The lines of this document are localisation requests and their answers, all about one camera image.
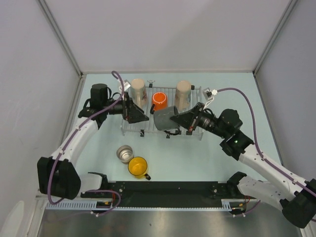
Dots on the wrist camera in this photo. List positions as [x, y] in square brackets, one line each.
[126, 84]
[209, 96]

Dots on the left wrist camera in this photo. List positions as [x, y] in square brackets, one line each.
[126, 84]

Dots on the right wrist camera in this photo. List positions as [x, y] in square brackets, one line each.
[209, 96]

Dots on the slotted cable duct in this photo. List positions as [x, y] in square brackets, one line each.
[93, 205]

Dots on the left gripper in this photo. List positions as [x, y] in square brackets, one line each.
[131, 112]

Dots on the metal wire dish rack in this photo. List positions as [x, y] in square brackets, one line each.
[148, 126]

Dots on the beige floral mug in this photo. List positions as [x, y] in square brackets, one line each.
[138, 92]

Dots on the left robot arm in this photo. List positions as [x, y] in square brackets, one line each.
[57, 174]

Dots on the orange mug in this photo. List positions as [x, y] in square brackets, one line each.
[159, 102]

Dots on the yellow mug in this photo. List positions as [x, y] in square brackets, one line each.
[138, 167]

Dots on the stainless steel cup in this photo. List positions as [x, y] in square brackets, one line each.
[125, 154]

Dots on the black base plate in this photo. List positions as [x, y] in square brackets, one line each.
[162, 194]

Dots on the dark grey mug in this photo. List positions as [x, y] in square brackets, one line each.
[163, 123]

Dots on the beige patterned mug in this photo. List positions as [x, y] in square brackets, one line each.
[183, 95]

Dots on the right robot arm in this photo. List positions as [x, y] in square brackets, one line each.
[293, 195]

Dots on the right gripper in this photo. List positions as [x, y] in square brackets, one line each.
[188, 119]

